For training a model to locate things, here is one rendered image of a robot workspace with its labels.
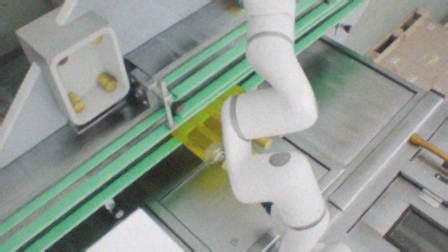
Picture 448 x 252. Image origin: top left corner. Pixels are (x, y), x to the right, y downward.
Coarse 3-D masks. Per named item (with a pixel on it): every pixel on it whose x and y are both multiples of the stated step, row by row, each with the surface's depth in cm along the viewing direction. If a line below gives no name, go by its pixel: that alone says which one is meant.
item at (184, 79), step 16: (304, 0) 138; (240, 32) 130; (208, 48) 126; (224, 48) 126; (240, 48) 125; (192, 64) 122; (208, 64) 122; (224, 64) 122; (176, 80) 119; (192, 80) 118; (176, 96) 115
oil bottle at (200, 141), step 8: (192, 120) 124; (176, 128) 123; (184, 128) 123; (192, 128) 122; (200, 128) 122; (176, 136) 126; (184, 136) 122; (192, 136) 121; (200, 136) 121; (208, 136) 120; (184, 144) 125; (192, 144) 121; (200, 144) 119; (208, 144) 119; (216, 144) 119; (200, 152) 120; (208, 152) 118; (216, 152) 118; (208, 160) 119
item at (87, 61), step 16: (96, 32) 102; (112, 32) 104; (80, 48) 109; (96, 48) 113; (112, 48) 109; (64, 64) 108; (80, 64) 112; (96, 64) 116; (112, 64) 115; (64, 80) 111; (80, 80) 115; (96, 80) 119; (128, 80) 117; (64, 96) 104; (80, 96) 118; (96, 96) 118; (112, 96) 118; (80, 112) 115; (96, 112) 115
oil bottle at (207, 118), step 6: (204, 108) 127; (198, 114) 126; (204, 114) 125; (210, 114) 125; (216, 114) 125; (198, 120) 124; (204, 120) 124; (210, 120) 124; (216, 120) 124; (204, 126) 123; (210, 126) 123; (216, 126) 122; (210, 132) 122; (216, 132) 121; (222, 132) 121; (222, 138) 120
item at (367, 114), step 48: (336, 48) 168; (336, 96) 152; (384, 96) 151; (432, 96) 146; (336, 144) 139; (384, 144) 134; (144, 192) 132; (336, 192) 125; (384, 192) 128; (432, 192) 126; (336, 240) 118; (384, 240) 119; (432, 240) 118
